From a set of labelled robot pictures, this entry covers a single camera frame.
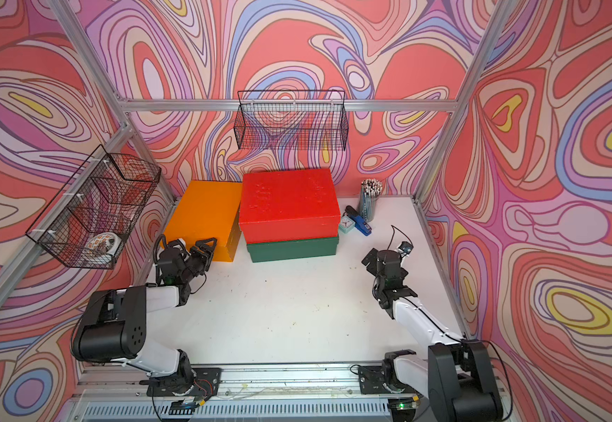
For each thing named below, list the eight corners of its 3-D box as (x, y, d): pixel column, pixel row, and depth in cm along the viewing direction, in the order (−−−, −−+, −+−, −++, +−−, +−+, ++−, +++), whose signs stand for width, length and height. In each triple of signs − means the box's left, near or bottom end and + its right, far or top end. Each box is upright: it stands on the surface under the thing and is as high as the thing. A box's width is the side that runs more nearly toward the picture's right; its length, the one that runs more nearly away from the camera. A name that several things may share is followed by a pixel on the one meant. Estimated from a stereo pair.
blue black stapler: (367, 237, 107) (369, 230, 104) (341, 216, 115) (342, 209, 111) (373, 232, 109) (375, 225, 105) (347, 212, 116) (349, 204, 113)
